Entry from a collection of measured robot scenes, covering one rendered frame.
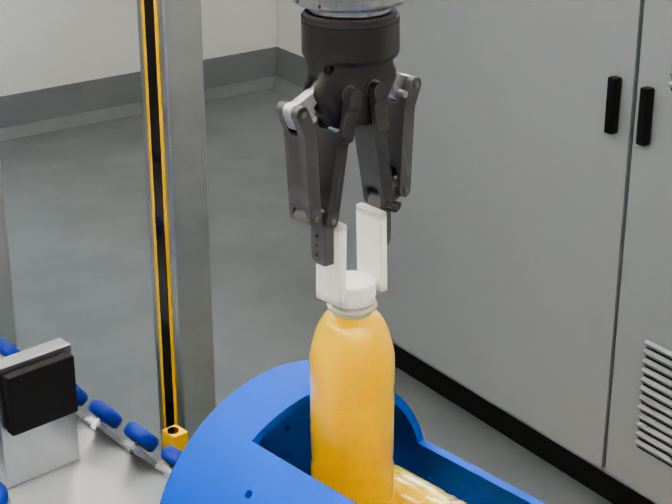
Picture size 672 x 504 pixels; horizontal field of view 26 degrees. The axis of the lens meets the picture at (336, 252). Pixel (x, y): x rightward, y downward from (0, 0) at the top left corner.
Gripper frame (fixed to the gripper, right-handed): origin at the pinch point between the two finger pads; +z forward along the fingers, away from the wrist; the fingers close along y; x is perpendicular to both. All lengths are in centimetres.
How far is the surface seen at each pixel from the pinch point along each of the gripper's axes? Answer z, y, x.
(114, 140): 128, -227, -384
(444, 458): 25.1, -13.8, -2.2
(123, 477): 44, -7, -48
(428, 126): 60, -170, -156
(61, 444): 41, -3, -55
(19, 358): 29, 1, -55
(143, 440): 40, -10, -47
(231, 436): 16.9, 7.1, -7.6
